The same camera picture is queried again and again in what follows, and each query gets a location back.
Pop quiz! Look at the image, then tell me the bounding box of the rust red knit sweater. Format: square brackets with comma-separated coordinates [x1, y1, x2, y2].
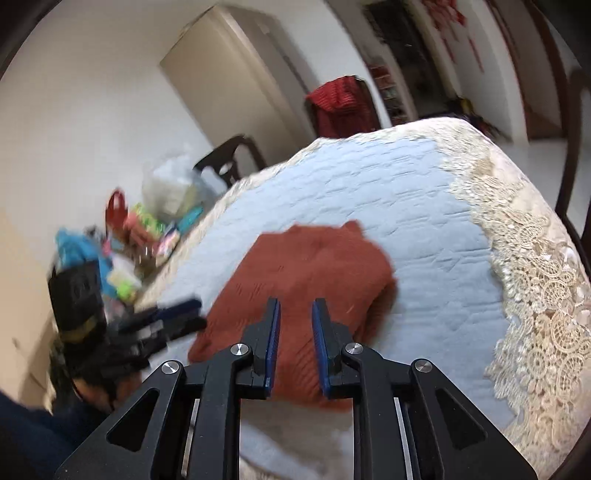
[188, 221, 398, 411]

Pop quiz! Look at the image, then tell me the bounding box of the person left hand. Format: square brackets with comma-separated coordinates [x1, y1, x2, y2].
[70, 372, 142, 413]

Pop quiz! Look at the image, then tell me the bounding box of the green capped baby bottle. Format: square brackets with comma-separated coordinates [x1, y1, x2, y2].
[115, 280, 139, 304]

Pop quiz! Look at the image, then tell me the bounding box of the small white cardboard box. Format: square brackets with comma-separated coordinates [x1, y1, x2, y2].
[152, 227, 181, 268]

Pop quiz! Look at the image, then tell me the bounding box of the green floral box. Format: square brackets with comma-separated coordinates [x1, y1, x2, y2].
[132, 203, 167, 238]

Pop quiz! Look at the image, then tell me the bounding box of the blue thermos jug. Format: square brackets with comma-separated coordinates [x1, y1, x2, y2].
[55, 229, 116, 298]

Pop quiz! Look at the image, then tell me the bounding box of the red gift bag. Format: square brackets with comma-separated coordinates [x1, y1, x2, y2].
[105, 188, 128, 237]

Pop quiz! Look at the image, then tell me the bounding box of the white plastic bag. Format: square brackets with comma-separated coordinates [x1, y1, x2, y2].
[141, 151, 215, 223]

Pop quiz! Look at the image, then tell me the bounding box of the cream lace tablecloth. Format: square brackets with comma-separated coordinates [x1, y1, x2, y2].
[133, 115, 591, 478]

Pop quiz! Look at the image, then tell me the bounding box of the dark wooden chair left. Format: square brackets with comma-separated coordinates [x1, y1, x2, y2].
[193, 135, 267, 188]

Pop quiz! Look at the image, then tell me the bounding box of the light blue quilted cover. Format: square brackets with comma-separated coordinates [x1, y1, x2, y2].
[141, 138, 512, 479]

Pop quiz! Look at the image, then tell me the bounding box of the dark wooden chair with garment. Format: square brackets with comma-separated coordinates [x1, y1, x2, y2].
[303, 77, 385, 139]

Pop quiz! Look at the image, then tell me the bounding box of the beige refrigerator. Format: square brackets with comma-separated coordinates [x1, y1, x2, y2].
[160, 4, 315, 165]

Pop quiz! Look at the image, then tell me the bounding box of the red checkered garment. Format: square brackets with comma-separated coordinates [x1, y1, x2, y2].
[304, 75, 382, 139]

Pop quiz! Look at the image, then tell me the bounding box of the dark wooden chair right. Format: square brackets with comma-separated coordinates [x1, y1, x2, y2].
[553, 68, 591, 259]

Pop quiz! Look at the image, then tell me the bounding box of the red Chinese knot decoration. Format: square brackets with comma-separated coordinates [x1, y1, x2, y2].
[422, 0, 485, 73]

